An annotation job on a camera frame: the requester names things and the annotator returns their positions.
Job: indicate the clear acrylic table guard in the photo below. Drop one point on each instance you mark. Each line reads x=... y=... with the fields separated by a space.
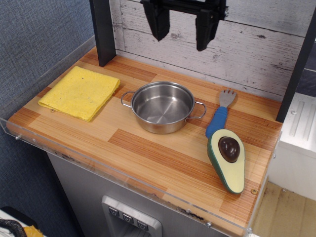
x=169 y=177

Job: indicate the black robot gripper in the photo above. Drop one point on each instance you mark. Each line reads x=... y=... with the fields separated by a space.
x=208 y=12

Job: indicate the black left vertical post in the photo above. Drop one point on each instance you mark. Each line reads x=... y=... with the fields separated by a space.
x=103 y=30

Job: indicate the stainless steel pot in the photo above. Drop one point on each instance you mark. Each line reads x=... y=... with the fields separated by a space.
x=163 y=107

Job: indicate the yellow folded cloth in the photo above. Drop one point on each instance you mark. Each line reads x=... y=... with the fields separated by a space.
x=80 y=93

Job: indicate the black vertical post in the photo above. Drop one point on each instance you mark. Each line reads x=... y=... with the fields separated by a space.
x=103 y=30
x=298 y=69

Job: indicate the toy avocado half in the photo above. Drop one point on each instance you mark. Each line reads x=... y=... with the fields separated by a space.
x=227 y=155

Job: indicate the white ribbed box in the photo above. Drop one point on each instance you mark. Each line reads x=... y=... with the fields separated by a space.
x=293 y=164

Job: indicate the grey toy fridge dispenser panel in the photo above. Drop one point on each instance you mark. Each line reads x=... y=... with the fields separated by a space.
x=126 y=221

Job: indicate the blue handled metal fork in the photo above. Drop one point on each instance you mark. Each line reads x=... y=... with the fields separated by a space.
x=226 y=97

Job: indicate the black right vertical post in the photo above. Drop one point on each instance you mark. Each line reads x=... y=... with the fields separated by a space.
x=298 y=69

